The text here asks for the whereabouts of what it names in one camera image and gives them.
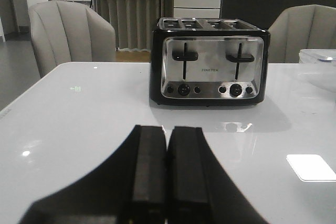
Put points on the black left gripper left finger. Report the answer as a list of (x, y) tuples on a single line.
[(128, 187)]

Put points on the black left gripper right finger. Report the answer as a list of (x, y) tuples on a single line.
[(199, 189)]

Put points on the black chrome four-slot toaster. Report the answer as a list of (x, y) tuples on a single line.
[(208, 62)]

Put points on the grey pleated curtain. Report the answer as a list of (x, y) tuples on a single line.
[(133, 20)]

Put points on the beige armchair left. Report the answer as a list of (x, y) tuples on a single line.
[(64, 32)]

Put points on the beige armchair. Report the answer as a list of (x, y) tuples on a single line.
[(64, 32), (301, 27)]

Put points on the clear plastic food container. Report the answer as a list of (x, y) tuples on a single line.
[(324, 56)]

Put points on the dark kitchen counter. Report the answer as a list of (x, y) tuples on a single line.
[(262, 13)]

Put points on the beige armchair right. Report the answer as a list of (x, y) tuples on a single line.
[(301, 27)]

